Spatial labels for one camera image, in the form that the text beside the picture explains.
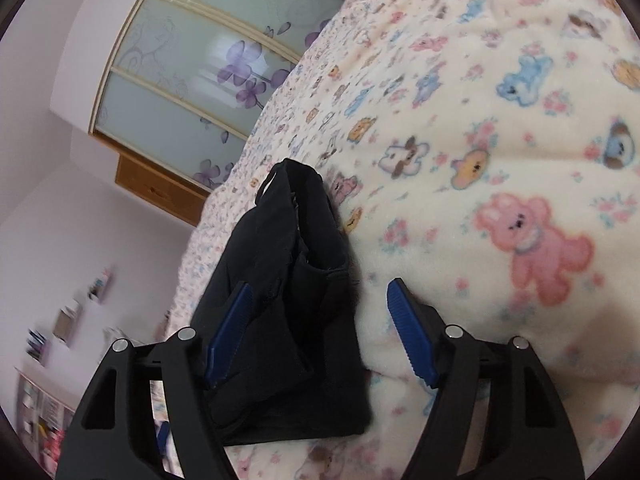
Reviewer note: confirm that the white wall shelf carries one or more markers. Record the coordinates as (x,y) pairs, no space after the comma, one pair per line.
(97,289)

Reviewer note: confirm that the black pants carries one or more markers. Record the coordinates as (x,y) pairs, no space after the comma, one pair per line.
(298,372)

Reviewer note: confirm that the teddy bear print blanket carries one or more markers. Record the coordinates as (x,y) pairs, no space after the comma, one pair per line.
(487,152)

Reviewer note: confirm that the wooden door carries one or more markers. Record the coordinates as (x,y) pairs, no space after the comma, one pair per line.
(159,191)

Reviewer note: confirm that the floral glass sliding wardrobe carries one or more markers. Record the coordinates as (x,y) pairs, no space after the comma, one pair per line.
(189,78)

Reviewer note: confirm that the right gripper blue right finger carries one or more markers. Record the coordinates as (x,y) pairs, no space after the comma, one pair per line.
(417,325)

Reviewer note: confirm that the white shelving rack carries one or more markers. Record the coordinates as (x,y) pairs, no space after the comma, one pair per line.
(41,421)

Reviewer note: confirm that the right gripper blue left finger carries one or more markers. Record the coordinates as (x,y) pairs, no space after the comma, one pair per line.
(228,333)

